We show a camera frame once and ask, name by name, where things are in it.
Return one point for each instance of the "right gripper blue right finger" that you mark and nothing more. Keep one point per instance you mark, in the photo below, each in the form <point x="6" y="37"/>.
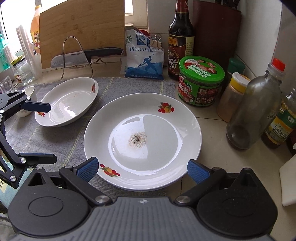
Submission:
<point x="197" y="171"/>

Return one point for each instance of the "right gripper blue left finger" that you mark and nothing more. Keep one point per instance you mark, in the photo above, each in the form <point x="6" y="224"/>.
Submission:
<point x="88" y="169"/>

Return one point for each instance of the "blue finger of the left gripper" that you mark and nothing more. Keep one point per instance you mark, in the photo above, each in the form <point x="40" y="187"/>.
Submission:
<point x="38" y="158"/>
<point x="36" y="106"/>

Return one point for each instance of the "white fruit plate back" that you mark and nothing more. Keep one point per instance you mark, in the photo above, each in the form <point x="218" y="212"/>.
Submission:
<point x="69" y="101"/>

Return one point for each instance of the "white plate with burnt stain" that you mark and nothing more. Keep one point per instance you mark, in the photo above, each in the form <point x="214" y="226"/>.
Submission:
<point x="143" y="141"/>

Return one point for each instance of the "glass mug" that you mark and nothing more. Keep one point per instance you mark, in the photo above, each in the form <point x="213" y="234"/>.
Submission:
<point x="6" y="85"/>

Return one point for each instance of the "grey teal dish mat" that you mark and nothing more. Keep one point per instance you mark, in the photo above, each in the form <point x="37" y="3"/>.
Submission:
<point x="25" y="135"/>

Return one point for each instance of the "glass jar green lid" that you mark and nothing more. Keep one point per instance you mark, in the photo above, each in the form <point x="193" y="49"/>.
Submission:
<point x="22" y="71"/>

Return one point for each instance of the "tall plastic bag roll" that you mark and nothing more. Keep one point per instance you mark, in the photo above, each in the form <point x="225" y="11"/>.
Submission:
<point x="34" y="60"/>

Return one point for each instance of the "green dish soap bottle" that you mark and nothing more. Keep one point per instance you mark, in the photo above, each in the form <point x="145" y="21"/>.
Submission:
<point x="4" y="60"/>

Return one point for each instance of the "orange cooking wine jug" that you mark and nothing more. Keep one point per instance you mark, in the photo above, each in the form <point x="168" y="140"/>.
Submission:
<point x="35" y="32"/>

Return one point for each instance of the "yellow lid spice jar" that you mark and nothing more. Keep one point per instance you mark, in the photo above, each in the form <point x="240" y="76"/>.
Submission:
<point x="232" y="96"/>

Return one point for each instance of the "white plastic box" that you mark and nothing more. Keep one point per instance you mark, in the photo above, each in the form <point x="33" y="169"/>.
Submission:
<point x="288" y="182"/>

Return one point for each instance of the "bamboo cutting board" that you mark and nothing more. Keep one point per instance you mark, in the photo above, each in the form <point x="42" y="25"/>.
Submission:
<point x="75" y="25"/>

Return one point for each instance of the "clear glass bottle red cap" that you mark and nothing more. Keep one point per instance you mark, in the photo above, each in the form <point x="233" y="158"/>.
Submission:
<point x="258" y="107"/>

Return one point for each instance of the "yellow label oil bottle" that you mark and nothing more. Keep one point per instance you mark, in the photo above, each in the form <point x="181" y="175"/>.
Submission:
<point x="283" y="124"/>

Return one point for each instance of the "green lid sauce jar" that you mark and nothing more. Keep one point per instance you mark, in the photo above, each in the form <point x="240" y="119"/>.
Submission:
<point x="199" y="80"/>

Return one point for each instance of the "green cap small jar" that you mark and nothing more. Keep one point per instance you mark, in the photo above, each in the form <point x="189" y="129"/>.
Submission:
<point x="235" y="65"/>

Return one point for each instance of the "white blue salt bag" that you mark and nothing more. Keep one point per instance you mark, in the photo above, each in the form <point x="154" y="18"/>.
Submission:
<point x="143" y="60"/>

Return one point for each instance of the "dark vinegar bottle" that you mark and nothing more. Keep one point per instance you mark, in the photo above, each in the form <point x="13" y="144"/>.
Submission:
<point x="180" y="39"/>

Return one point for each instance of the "binder clips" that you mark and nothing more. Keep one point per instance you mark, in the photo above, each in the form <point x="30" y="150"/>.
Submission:
<point x="155" y="41"/>

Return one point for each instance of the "dark red knife block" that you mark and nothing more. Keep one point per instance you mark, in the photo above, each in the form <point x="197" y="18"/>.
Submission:
<point x="216" y="31"/>

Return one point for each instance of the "wire cutting board rack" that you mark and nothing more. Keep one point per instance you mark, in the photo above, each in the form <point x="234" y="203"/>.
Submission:
<point x="79" y="59"/>

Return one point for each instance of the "kitchen knife black handle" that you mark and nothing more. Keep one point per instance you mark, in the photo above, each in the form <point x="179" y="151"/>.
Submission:
<point x="56" y="62"/>

